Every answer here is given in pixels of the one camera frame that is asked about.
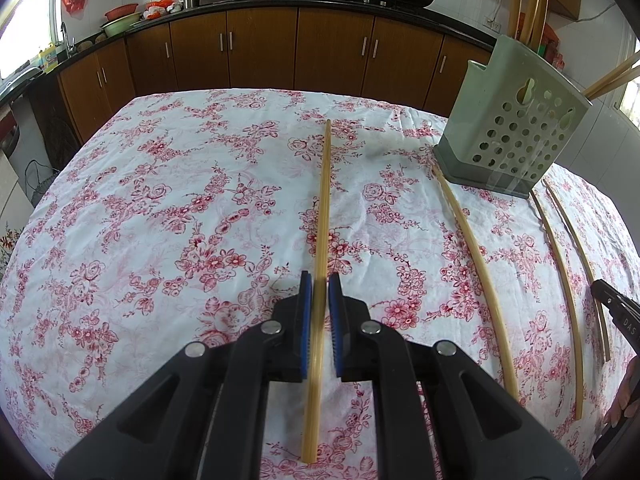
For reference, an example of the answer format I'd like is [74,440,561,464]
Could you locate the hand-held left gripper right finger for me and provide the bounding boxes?
[327,272,583,480]

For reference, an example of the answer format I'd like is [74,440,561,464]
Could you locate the green perforated utensil holder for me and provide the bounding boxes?
[432,35,594,200]

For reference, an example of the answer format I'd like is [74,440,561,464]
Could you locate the grey pan lid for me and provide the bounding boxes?
[0,67,43,93]

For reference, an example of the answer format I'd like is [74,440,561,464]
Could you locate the red and white plastic bags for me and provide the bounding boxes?
[145,0,182,20]

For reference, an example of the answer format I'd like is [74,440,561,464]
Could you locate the wooden base cabinets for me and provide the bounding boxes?
[57,7,493,131]

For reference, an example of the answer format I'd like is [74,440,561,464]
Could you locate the barred kitchen window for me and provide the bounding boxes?
[620,35,640,126]

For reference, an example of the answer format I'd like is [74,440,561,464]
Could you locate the black kitchen countertop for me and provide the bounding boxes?
[0,0,496,92]

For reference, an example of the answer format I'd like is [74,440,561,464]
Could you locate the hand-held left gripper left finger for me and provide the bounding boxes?
[54,270,315,480]

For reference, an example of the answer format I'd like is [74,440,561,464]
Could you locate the black wire basket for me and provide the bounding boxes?
[25,160,58,206]

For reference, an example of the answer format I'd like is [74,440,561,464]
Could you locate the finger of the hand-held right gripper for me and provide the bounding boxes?
[590,280,640,351]

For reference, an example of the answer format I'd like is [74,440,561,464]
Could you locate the black gas stove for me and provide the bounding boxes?
[307,0,426,10]

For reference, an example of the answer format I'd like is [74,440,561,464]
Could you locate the sliding kitchen window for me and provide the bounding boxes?
[0,0,56,81]

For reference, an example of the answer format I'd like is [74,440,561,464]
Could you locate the green plastic basin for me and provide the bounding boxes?
[100,12,142,37]

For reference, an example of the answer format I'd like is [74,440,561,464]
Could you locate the person's right hand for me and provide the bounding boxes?
[602,360,640,428]

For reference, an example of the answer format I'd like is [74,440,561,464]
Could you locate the pink floral tablecloth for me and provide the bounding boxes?
[0,89,640,480]

